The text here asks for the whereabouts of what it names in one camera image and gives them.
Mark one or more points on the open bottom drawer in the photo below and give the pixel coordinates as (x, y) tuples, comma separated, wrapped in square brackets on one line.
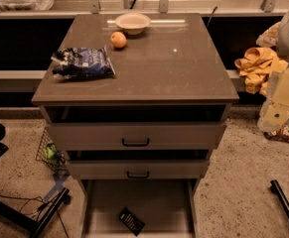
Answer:
[(165, 206)]

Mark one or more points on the black bar on floor right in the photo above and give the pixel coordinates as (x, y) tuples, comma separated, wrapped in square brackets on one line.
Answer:
[(277, 189)]

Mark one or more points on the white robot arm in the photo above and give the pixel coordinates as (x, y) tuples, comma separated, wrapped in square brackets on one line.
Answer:
[(281, 41)]

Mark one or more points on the white paper bowl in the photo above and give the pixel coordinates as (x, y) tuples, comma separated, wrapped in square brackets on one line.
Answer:
[(132, 23)]

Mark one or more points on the middle drawer with black handle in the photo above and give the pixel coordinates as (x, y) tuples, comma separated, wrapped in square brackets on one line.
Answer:
[(137, 169)]

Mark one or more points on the orange fruit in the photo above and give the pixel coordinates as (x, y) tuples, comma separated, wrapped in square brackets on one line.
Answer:
[(118, 40)]

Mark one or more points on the top drawer with black handle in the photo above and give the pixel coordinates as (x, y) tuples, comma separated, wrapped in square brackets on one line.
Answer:
[(119, 136)]

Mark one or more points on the brown snack bag on floor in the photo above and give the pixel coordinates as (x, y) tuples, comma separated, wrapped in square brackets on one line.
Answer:
[(280, 135)]

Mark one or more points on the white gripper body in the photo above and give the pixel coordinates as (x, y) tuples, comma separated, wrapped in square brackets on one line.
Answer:
[(275, 111)]

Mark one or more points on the yellow crumpled cloth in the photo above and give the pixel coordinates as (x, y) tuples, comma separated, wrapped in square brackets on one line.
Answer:
[(257, 66)]

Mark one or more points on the drawer with black handle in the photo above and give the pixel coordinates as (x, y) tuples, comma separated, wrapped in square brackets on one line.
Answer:
[(119, 136), (137, 169)]

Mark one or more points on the wire basket with green item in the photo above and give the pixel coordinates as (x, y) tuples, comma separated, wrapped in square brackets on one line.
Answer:
[(48, 154)]

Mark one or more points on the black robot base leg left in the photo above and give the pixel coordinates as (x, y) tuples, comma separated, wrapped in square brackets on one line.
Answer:
[(45, 212)]

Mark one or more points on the blue chip bag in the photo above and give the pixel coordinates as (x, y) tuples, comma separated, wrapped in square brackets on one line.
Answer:
[(82, 63)]

